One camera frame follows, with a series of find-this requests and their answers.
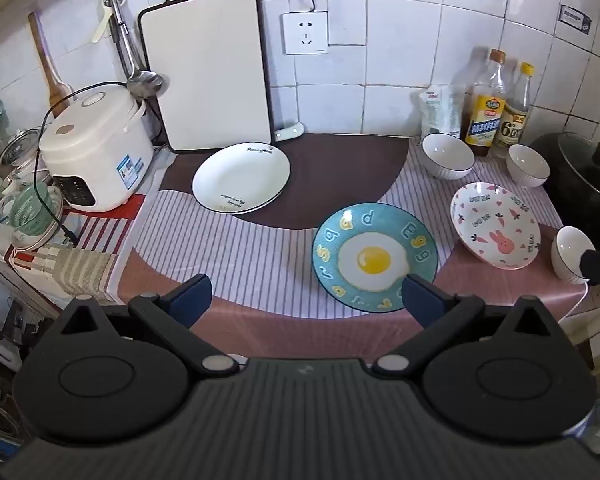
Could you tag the clear vinegar bottle yellow cap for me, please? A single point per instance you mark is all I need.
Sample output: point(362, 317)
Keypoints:
point(515, 120)

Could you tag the white ribbed bowl black rim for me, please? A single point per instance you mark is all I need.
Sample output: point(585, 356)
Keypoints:
point(567, 250)
point(447, 152)
point(527, 162)

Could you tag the steel ladle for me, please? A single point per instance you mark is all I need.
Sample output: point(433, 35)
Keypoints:
point(145, 82)

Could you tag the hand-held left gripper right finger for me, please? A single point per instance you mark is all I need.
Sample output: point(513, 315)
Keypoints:
point(420, 300)

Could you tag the red white striped cloth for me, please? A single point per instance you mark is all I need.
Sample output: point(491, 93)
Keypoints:
point(105, 222)

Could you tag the small glass lid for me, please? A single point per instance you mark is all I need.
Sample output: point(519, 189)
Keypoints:
point(17, 145)

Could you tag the glass pot lid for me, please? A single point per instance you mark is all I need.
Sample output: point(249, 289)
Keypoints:
point(587, 167)

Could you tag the white plastic bag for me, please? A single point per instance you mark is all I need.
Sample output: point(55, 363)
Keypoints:
point(437, 110)

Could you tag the green plastic basket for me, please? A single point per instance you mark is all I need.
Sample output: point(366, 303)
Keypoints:
point(27, 210)

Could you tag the blue fried egg plate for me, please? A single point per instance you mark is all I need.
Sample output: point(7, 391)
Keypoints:
point(375, 257)

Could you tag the white cutting board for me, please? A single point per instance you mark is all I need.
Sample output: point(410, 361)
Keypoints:
point(207, 70)

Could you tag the white wall socket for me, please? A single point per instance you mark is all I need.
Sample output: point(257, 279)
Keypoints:
point(305, 32)

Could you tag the white plate black rim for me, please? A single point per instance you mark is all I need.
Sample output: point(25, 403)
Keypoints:
point(240, 175)
point(267, 203)

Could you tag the wall sticker label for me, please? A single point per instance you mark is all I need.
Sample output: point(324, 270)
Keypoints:
point(575, 19)

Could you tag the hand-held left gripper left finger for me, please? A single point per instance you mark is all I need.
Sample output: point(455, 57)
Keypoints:
point(192, 297)

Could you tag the yellow label oil bottle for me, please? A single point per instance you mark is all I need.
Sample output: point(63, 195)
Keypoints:
point(485, 120)

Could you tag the white blank wall plate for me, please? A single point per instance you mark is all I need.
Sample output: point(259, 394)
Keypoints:
point(346, 27)

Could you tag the striped folded towel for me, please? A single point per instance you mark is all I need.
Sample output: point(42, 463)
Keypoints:
point(77, 267)

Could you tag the pink rabbit print plate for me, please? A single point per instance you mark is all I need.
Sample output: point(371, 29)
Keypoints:
point(497, 225)

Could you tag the wooden spatula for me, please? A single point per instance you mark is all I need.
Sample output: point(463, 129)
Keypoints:
point(47, 65)

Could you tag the white plastic peeler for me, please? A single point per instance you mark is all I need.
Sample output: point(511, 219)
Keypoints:
point(102, 17)

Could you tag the black wok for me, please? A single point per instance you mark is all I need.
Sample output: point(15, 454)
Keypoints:
point(570, 205)

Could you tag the white rice cooker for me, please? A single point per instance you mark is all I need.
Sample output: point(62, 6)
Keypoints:
point(95, 150)

